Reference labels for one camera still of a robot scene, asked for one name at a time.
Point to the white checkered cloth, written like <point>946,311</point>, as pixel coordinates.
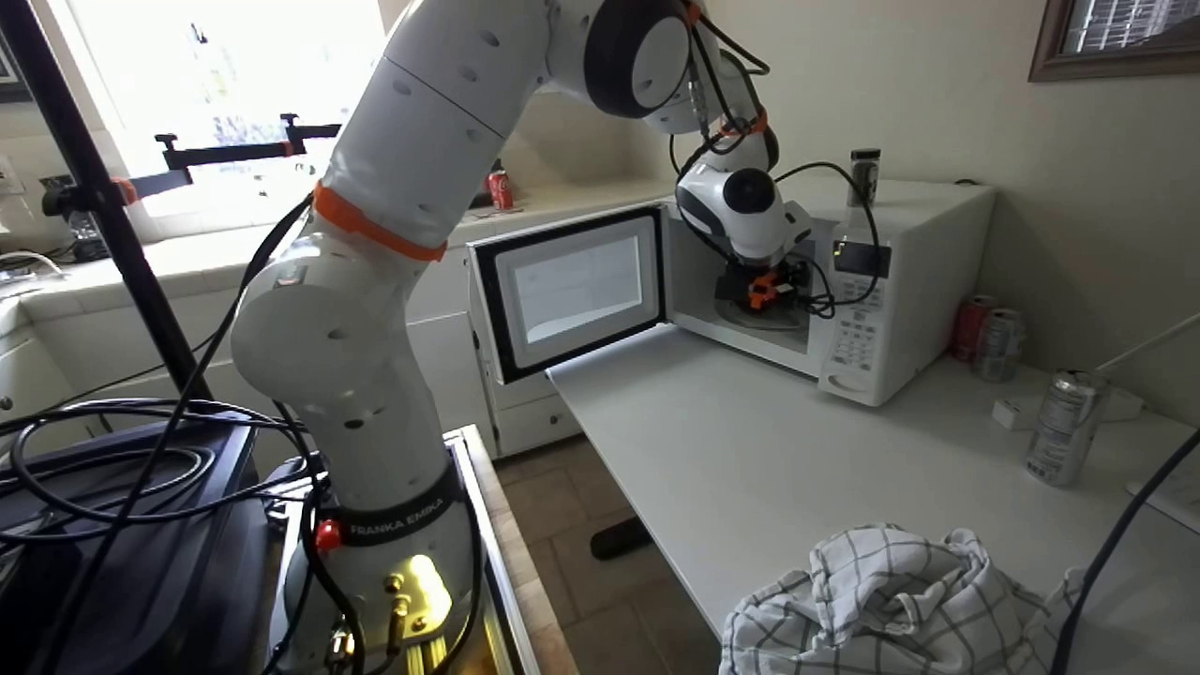
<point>886,604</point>

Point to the black equipment case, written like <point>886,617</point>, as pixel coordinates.
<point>125,587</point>

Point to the orange camera bracket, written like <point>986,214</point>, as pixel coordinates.
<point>767,296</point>

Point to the small black wedge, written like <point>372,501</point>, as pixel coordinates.
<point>620,538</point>

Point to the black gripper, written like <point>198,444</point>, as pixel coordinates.
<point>768,264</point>

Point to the grey metal strip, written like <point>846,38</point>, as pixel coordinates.
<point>1147,342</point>

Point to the framed church picture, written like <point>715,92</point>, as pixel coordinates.
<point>1127,38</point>

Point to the dark cylindrical tumbler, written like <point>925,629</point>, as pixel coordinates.
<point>865,177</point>

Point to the red round button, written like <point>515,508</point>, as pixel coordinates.
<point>327,538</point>

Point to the silver drink can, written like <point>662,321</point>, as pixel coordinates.
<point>1063,434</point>

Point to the bright window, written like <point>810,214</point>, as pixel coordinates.
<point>188,78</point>

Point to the red soda can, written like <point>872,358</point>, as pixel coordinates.
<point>971,329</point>

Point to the black tripod stand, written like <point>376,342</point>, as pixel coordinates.
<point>113,211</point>

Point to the red cup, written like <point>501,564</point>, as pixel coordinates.
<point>501,189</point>

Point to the white microwave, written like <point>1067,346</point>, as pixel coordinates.
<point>925,274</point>

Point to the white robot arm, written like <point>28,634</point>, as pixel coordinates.
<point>376,323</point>

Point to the metal robot cart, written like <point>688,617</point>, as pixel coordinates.
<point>510,574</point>

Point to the white microwave door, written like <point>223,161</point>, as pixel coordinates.
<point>567,296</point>

